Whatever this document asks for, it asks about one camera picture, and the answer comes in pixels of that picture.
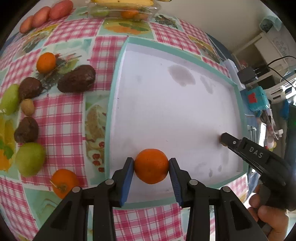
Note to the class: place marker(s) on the black power adapter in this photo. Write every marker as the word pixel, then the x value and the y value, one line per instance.
pixel 247 75

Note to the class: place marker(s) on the teal box red label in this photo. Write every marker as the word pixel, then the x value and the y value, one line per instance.
pixel 256 100

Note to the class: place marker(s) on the orange tangerine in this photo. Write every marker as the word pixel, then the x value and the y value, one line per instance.
pixel 63 181
pixel 151 166
pixel 46 63

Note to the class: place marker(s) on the orange tangerine on tablecloth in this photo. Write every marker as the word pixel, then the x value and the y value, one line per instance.
pixel 46 63

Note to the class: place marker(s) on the person's right hand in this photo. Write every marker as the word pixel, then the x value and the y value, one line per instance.
pixel 278 219

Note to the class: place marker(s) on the red apple left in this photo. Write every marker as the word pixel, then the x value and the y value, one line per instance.
pixel 26 25

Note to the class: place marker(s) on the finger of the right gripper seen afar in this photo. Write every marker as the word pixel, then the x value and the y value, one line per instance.
pixel 232 143

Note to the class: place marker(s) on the white tray teal rim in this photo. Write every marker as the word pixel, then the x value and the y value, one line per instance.
pixel 165 98

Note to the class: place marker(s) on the green mango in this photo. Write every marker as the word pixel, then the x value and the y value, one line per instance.
pixel 30 159
pixel 10 100

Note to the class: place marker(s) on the small dark avocado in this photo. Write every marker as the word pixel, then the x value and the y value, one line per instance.
pixel 30 88

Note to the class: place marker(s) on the brown kiwi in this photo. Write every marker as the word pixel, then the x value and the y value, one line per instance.
pixel 27 107

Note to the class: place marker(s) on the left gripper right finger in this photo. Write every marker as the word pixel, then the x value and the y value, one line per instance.
pixel 232 220

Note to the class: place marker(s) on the clear plastic fruit container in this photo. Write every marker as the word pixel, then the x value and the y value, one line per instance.
pixel 143 13

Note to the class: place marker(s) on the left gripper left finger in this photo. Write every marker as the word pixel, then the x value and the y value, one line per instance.
pixel 69 220

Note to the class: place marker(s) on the yellow banana bunch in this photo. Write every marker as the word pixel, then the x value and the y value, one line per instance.
pixel 125 3

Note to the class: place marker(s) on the red apple right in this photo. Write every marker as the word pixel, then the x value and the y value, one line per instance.
pixel 61 9

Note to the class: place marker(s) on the red apple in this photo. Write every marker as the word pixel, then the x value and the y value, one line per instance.
pixel 61 9
pixel 26 25
pixel 41 16

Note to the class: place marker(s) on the large dark avocado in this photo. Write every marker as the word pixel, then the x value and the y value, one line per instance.
pixel 78 80

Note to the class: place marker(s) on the white shelf unit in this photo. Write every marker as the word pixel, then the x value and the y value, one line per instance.
pixel 273 60

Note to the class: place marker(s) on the red apple middle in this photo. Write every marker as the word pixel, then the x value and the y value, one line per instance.
pixel 41 16

